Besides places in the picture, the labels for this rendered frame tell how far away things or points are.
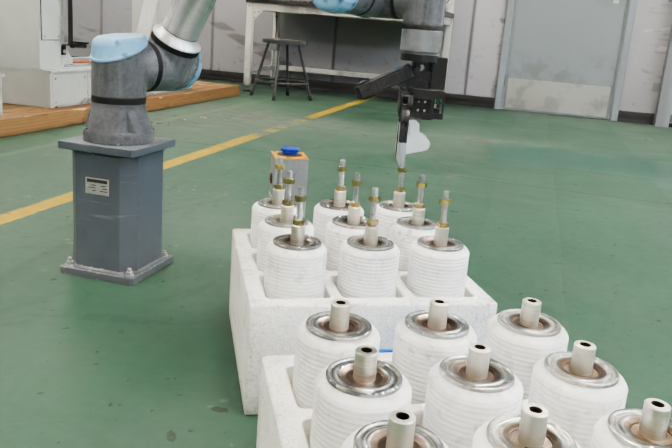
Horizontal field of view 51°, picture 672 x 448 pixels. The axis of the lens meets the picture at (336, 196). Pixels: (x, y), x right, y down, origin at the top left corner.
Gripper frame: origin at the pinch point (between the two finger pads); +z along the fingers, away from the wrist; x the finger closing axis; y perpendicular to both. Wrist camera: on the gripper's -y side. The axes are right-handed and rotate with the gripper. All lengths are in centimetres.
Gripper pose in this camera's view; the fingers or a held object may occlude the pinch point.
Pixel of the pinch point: (397, 159)
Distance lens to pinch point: 135.3
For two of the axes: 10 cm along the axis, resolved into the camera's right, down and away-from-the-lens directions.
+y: 10.0, 0.8, -0.1
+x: 0.3, -2.3, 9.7
